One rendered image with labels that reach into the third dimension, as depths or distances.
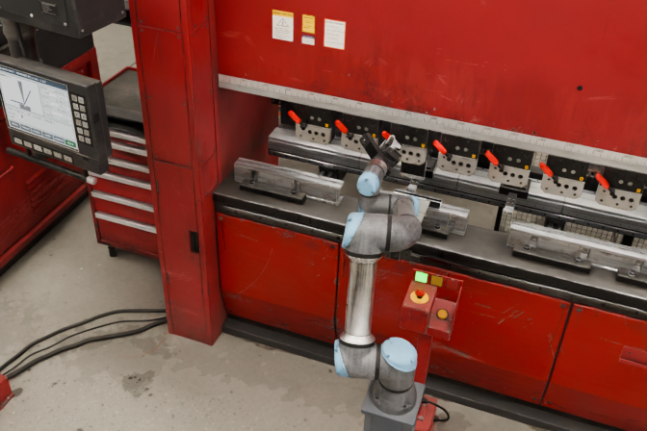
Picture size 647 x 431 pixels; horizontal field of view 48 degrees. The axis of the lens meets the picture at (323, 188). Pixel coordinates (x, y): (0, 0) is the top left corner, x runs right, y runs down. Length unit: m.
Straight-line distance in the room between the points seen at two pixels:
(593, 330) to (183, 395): 1.83
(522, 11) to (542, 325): 1.29
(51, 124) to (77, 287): 1.58
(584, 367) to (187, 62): 2.02
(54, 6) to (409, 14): 1.20
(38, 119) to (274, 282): 1.29
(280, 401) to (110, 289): 1.21
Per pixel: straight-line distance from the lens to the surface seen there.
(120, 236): 4.16
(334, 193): 3.14
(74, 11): 2.53
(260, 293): 3.51
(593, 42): 2.62
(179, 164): 3.13
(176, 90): 2.95
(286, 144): 3.42
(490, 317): 3.17
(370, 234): 2.24
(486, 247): 3.04
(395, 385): 2.42
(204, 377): 3.63
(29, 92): 2.83
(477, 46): 2.67
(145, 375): 3.68
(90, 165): 2.77
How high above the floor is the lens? 2.72
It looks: 34 degrees down
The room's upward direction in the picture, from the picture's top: 2 degrees clockwise
